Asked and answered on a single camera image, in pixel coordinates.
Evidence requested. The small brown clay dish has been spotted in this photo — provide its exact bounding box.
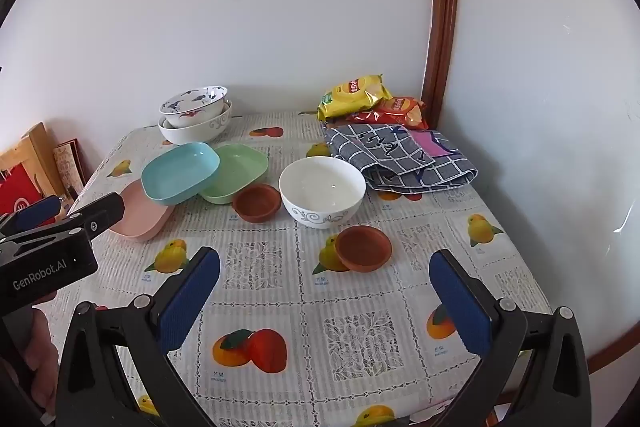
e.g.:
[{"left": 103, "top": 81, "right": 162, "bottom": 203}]
[
  {"left": 232, "top": 184, "right": 282, "bottom": 223},
  {"left": 334, "top": 225, "right": 393, "bottom": 272}
]

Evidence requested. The yellow snack bag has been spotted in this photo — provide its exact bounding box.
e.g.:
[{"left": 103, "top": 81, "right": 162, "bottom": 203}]
[{"left": 317, "top": 73, "right": 393, "bottom": 122}]

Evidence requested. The person's left hand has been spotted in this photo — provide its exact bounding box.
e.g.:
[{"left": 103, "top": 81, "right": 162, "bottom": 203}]
[{"left": 20, "top": 307, "right": 58, "bottom": 413}]

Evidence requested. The wooden door frame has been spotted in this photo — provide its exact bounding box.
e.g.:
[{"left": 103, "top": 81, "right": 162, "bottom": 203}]
[{"left": 421, "top": 0, "right": 460, "bottom": 128}]

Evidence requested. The large white bowl scroll pattern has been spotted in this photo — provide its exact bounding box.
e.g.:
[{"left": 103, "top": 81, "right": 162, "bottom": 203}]
[{"left": 157, "top": 102, "right": 233, "bottom": 146}]

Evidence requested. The blue plate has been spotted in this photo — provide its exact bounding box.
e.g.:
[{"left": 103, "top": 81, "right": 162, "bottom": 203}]
[{"left": 141, "top": 142, "right": 221, "bottom": 206}]

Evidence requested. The wooden chair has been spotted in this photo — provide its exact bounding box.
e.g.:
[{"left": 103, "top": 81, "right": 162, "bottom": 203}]
[{"left": 0, "top": 122, "right": 66, "bottom": 202}]

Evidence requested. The red snack bag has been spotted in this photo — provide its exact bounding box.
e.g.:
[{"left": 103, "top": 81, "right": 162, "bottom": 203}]
[{"left": 350, "top": 96, "right": 430, "bottom": 130}]

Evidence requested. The white bowl grey scroll pattern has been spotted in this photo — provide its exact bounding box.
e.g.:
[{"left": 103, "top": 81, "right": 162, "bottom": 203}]
[{"left": 278, "top": 157, "right": 367, "bottom": 229}]

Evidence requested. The painted fish pattern bowl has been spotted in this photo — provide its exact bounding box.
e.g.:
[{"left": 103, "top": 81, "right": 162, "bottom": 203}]
[{"left": 159, "top": 85, "right": 229, "bottom": 128}]

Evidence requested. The red box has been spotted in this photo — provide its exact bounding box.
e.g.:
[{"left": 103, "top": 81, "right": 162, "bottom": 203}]
[{"left": 0, "top": 164, "right": 42, "bottom": 218}]

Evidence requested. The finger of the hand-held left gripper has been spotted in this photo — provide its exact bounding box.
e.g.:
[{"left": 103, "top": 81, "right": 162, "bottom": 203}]
[
  {"left": 60, "top": 193, "right": 126, "bottom": 235},
  {"left": 0, "top": 195, "right": 61, "bottom": 238}
]

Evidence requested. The pink plate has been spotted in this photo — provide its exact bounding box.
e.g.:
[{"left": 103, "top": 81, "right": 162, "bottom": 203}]
[{"left": 107, "top": 181, "right": 176, "bottom": 243}]

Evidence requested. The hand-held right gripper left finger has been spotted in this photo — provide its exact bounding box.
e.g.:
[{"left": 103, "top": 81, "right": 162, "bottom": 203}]
[{"left": 55, "top": 247, "right": 221, "bottom": 427}]

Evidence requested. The grey checked cloth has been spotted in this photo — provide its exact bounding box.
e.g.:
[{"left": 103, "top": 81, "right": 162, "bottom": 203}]
[{"left": 322, "top": 122, "right": 478, "bottom": 194}]

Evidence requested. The fruit print tablecloth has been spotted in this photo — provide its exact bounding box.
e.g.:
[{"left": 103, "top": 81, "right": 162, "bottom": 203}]
[{"left": 47, "top": 109, "right": 556, "bottom": 427}]

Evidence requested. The green plate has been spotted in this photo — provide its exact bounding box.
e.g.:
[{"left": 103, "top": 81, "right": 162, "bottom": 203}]
[{"left": 200, "top": 144, "right": 269, "bottom": 205}]

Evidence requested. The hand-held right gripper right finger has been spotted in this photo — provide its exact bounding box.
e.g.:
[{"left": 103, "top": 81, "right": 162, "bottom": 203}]
[{"left": 429, "top": 249, "right": 593, "bottom": 427}]

